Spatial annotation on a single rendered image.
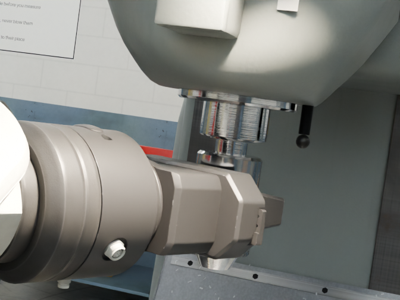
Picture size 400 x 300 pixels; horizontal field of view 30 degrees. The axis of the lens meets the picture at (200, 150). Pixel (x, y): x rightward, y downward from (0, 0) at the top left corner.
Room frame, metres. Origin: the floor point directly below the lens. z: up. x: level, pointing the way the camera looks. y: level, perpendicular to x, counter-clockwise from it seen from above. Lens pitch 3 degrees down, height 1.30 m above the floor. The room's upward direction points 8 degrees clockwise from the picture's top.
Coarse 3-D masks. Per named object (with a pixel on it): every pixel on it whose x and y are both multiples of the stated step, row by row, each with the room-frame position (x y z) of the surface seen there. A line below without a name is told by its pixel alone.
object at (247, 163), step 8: (200, 152) 0.52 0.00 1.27; (208, 152) 0.52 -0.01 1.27; (216, 152) 0.52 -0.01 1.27; (200, 160) 0.52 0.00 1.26; (208, 160) 0.51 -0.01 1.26; (216, 160) 0.51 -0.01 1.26; (224, 160) 0.51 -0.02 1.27; (232, 160) 0.51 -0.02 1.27; (240, 160) 0.51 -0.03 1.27; (248, 160) 0.51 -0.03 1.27; (256, 160) 0.52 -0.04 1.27; (224, 168) 0.51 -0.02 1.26; (232, 168) 0.51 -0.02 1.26; (240, 168) 0.51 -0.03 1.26; (248, 168) 0.51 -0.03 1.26; (256, 168) 0.52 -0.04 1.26
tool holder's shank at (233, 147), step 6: (222, 138) 0.52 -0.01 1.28; (216, 144) 0.53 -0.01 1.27; (222, 144) 0.52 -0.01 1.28; (228, 144) 0.52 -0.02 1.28; (234, 144) 0.52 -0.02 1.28; (240, 144) 0.52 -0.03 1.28; (246, 144) 0.53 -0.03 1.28; (216, 150) 0.53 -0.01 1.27; (222, 150) 0.52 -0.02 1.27; (228, 150) 0.52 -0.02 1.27; (234, 150) 0.52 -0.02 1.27; (240, 150) 0.52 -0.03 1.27; (246, 150) 0.53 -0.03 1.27
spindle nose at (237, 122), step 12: (204, 108) 0.52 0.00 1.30; (216, 108) 0.51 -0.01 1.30; (228, 108) 0.51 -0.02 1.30; (240, 108) 0.51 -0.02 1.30; (252, 108) 0.51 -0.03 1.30; (264, 108) 0.52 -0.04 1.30; (204, 120) 0.52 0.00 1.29; (216, 120) 0.51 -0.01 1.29; (228, 120) 0.51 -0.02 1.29; (240, 120) 0.51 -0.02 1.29; (252, 120) 0.51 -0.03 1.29; (264, 120) 0.52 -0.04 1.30; (204, 132) 0.52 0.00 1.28; (216, 132) 0.51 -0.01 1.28; (228, 132) 0.51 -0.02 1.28; (240, 132) 0.51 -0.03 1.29; (252, 132) 0.51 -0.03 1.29; (264, 132) 0.52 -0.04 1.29
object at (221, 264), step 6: (198, 258) 0.53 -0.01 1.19; (204, 258) 0.52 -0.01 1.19; (210, 258) 0.52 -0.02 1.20; (228, 258) 0.52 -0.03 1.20; (234, 258) 0.52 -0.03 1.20; (204, 264) 0.52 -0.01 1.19; (210, 264) 0.52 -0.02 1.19; (216, 264) 0.52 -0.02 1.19; (222, 264) 0.52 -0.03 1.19; (228, 264) 0.52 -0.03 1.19
